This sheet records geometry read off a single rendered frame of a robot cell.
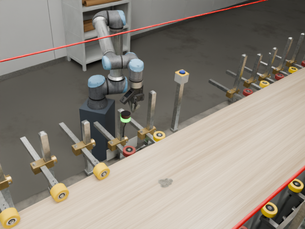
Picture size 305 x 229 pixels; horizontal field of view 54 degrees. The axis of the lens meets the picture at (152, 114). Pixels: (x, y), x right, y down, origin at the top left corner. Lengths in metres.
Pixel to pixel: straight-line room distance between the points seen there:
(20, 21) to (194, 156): 3.17
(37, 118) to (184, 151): 2.21
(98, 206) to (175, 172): 0.49
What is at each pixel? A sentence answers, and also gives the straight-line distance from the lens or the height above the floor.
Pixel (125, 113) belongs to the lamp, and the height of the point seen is 1.11.
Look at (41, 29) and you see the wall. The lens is 4.58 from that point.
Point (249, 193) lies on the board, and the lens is 1.83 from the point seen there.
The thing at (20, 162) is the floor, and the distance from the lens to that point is 3.24.
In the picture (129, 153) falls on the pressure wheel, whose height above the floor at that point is 0.91.
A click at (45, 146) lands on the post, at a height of 1.08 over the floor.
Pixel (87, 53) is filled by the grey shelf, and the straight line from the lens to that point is 4.84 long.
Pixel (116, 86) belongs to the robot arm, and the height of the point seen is 0.82.
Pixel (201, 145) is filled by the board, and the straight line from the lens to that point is 2.01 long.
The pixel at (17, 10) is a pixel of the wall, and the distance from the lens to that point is 4.36.
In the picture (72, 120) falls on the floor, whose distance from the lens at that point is 3.64.
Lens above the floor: 2.22
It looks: 37 degrees down
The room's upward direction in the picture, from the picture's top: 5 degrees clockwise
